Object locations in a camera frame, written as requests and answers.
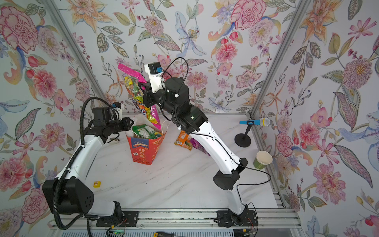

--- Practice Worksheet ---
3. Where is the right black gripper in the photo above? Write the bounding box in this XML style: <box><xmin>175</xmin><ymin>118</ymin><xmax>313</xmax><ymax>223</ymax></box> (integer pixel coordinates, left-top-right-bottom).
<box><xmin>143</xmin><ymin>82</ymin><xmax>186</xmax><ymax>124</ymax></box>

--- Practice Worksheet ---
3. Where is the large pink candy bag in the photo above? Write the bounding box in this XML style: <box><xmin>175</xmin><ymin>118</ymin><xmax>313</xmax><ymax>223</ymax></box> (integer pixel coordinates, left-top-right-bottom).
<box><xmin>117</xmin><ymin>63</ymin><xmax>161</xmax><ymax>130</ymax></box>

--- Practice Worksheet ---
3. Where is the green snack pack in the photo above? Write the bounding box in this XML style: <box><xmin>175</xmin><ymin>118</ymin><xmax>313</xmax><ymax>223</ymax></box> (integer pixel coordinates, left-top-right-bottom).
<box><xmin>132</xmin><ymin>124</ymin><xmax>162</xmax><ymax>140</ymax></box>

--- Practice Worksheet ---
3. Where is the red white paper bag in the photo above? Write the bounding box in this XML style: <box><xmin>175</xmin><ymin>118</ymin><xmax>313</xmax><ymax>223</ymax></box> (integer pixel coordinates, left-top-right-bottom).
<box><xmin>125</xmin><ymin>115</ymin><xmax>171</xmax><ymax>165</ymax></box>

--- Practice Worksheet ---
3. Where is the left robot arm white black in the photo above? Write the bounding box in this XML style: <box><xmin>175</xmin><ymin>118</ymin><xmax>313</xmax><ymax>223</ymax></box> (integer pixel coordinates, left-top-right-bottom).
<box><xmin>42</xmin><ymin>102</ymin><xmax>134</xmax><ymax>219</ymax></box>

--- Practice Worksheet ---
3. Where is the magenta grape snack bag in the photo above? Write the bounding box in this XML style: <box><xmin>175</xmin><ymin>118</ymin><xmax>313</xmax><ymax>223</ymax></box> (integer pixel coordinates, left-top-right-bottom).
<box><xmin>190</xmin><ymin>138</ymin><xmax>210</xmax><ymax>156</ymax></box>

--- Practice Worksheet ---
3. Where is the orange snack pack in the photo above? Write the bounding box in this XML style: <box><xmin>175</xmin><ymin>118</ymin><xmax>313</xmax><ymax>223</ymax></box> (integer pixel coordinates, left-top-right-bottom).
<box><xmin>174</xmin><ymin>130</ymin><xmax>193</xmax><ymax>151</ymax></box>

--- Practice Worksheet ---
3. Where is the small yellow square tag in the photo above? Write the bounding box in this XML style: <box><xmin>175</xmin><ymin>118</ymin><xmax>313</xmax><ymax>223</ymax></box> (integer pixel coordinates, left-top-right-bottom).
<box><xmin>93</xmin><ymin>181</ymin><xmax>101</xmax><ymax>188</ymax></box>

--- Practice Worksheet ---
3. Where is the blue microphone on stand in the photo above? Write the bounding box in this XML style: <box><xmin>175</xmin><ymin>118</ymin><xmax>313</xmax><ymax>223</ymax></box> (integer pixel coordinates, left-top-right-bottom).
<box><xmin>235</xmin><ymin>118</ymin><xmax>271</xmax><ymax>148</ymax></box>

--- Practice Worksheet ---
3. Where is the yellow black screwdriver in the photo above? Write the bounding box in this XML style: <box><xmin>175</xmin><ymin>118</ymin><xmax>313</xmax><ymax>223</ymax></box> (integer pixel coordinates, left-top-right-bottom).
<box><xmin>153</xmin><ymin>232</ymin><xmax>182</xmax><ymax>237</ymax></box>

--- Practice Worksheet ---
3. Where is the green paper cup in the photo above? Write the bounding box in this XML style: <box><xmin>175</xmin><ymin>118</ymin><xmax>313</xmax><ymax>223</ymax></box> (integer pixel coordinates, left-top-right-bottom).
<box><xmin>253</xmin><ymin>151</ymin><xmax>273</xmax><ymax>170</ymax></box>

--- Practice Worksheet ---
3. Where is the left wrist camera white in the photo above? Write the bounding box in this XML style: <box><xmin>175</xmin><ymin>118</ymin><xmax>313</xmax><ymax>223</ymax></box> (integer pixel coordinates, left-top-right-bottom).
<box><xmin>112</xmin><ymin>102</ymin><xmax>124</xmax><ymax>120</ymax></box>

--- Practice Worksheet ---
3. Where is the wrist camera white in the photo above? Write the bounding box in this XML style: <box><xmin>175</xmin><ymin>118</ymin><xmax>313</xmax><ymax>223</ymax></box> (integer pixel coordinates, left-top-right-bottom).
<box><xmin>112</xmin><ymin>102</ymin><xmax>124</xmax><ymax>120</ymax></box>
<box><xmin>145</xmin><ymin>62</ymin><xmax>164</xmax><ymax>93</ymax></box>

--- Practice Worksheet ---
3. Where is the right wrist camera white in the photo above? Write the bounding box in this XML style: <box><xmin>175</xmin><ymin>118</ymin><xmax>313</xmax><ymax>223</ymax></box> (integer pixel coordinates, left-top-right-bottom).
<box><xmin>145</xmin><ymin>62</ymin><xmax>164</xmax><ymax>93</ymax></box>

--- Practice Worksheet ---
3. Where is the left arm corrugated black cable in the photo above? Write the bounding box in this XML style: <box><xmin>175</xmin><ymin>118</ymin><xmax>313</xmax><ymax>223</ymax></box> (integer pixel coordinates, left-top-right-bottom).
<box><xmin>52</xmin><ymin>96</ymin><xmax>116</xmax><ymax>237</ymax></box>

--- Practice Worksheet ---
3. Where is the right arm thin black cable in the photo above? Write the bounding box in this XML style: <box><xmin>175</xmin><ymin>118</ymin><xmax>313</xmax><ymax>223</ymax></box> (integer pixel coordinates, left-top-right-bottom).
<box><xmin>159</xmin><ymin>57</ymin><xmax>272</xmax><ymax>237</ymax></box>

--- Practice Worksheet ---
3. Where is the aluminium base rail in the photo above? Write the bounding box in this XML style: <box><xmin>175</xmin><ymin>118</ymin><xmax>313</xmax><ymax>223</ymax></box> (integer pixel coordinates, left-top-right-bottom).
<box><xmin>47</xmin><ymin>208</ymin><xmax>303</xmax><ymax>230</ymax></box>

